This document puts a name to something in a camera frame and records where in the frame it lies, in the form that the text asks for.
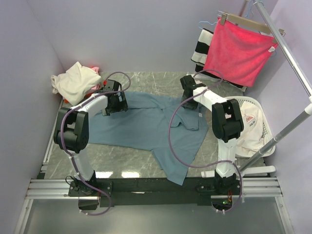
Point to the blue wire hanger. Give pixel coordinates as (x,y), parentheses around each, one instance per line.
(210,24)

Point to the blue t shirt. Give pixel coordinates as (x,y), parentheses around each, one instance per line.
(157,124)

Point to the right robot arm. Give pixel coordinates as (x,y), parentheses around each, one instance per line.
(227,123)

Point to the white t shirt in basket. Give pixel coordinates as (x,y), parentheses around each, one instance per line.
(250,140)

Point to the wooden clip hanger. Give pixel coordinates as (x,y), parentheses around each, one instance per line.
(238,20)

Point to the black base beam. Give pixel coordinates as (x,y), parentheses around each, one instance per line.
(154,191)

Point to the white laundry basket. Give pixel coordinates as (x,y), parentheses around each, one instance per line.
(267,135)

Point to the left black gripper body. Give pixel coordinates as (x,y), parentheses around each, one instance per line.
(118,106)

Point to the cream folded t shirt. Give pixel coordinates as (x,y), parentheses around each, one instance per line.
(74,84)

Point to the black white striped cloth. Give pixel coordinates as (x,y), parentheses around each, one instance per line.
(200,54)

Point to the red towel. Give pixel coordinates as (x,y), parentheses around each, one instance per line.
(238,55)

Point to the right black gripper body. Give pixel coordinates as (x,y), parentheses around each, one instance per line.
(190,104)

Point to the aluminium rail frame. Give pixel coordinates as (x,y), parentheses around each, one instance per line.
(49,210)

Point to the pink folded t shirt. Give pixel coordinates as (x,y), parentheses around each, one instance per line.
(97,87)

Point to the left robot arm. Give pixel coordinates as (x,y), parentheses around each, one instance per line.
(72,126)

